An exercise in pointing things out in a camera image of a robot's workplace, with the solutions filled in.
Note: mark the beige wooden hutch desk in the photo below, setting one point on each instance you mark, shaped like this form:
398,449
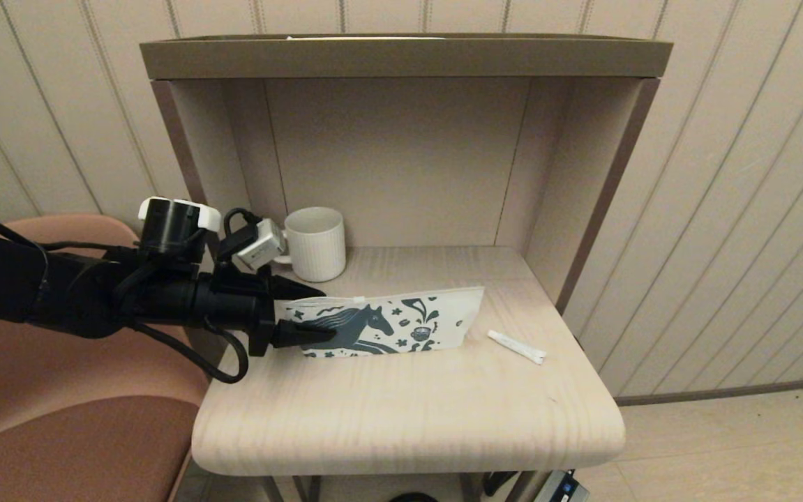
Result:
401,160

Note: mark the brown wall baseboard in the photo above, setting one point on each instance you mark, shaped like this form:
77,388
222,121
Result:
729,391

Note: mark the grey box with blue label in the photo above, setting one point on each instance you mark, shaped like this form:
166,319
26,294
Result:
560,489

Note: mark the white horse print pouch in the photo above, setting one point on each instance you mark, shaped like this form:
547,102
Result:
401,321

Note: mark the brown upholstered chair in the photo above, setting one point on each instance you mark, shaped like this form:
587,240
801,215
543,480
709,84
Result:
59,439

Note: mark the small white toothpaste tube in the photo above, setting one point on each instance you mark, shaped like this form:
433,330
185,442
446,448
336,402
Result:
516,346

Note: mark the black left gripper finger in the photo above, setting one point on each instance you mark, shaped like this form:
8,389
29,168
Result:
300,335
293,288

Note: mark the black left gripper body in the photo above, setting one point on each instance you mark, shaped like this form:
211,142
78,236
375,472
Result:
234,303

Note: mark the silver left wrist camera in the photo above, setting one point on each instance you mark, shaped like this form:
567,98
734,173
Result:
261,247

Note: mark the black round floor object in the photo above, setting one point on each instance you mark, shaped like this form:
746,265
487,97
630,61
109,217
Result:
413,498

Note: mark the white ribbed ceramic mug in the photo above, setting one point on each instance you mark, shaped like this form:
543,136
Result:
317,247

